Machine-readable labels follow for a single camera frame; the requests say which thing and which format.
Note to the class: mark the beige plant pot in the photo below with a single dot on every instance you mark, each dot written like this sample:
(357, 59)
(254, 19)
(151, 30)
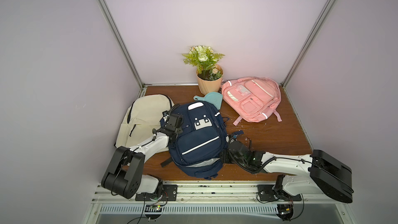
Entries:
(207, 86)

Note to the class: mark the cream white backpack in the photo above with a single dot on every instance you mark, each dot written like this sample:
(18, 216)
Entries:
(141, 118)

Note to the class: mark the pink backpack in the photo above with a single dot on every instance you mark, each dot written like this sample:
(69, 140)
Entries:
(254, 99)

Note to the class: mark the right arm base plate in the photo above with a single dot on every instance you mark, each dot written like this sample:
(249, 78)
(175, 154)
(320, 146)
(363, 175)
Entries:
(269, 193)

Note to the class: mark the teal plastic paddle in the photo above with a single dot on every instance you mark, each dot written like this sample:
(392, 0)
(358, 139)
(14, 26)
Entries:
(214, 98)

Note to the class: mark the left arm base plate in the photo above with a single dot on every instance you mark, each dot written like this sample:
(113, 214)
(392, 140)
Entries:
(162, 193)

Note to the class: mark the artificial green flowering plant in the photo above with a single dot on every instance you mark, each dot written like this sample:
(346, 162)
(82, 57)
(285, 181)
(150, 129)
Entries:
(205, 60)

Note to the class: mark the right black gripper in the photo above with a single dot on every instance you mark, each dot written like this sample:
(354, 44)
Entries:
(233, 149)

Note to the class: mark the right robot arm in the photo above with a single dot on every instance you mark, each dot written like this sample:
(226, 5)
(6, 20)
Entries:
(315, 173)

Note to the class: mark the aluminium front rail frame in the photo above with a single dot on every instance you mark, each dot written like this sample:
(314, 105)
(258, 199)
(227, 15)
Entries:
(206, 198)

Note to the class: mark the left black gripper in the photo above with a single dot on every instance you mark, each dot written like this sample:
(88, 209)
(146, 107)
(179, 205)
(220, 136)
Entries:
(180, 129)

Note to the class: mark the navy blue backpack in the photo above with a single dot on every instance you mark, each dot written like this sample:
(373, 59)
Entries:
(198, 149)

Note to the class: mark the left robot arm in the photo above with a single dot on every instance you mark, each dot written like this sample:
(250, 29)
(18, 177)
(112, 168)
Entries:
(124, 174)

